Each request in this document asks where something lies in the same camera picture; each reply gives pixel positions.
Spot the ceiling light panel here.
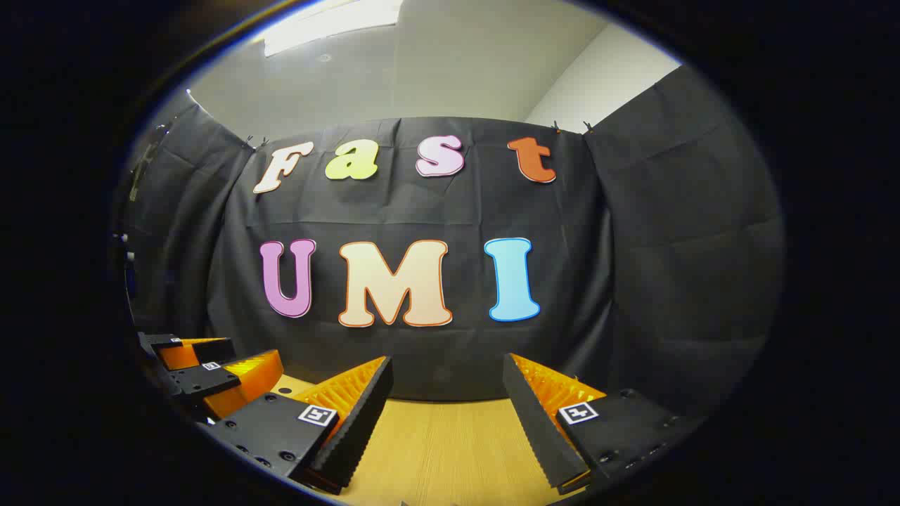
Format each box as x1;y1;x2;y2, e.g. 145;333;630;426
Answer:
264;0;405;57

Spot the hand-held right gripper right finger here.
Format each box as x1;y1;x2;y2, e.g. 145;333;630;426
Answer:
501;353;704;496

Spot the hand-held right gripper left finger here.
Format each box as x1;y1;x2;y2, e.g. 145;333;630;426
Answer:
199;355;394;496

